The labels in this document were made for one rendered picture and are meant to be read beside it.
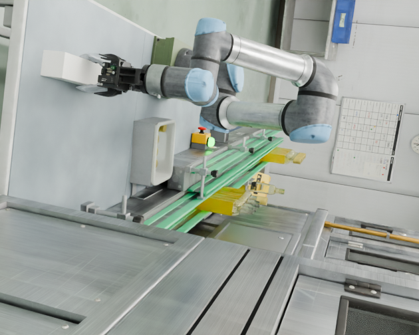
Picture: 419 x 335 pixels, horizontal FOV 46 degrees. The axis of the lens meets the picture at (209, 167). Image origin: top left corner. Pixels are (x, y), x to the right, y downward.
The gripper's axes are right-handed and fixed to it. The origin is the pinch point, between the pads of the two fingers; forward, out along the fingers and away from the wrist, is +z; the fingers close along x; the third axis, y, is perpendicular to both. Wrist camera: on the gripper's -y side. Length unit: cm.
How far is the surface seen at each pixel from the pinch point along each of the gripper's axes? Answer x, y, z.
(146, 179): 30, -44, -2
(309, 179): 64, -674, -1
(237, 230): 50, -88, -27
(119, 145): 19.2, -32.9, 4.1
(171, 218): 41, -38, -16
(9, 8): -11.5, 15.4, 12.1
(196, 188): 34, -72, -12
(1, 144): 20.2, 19.5, 6.6
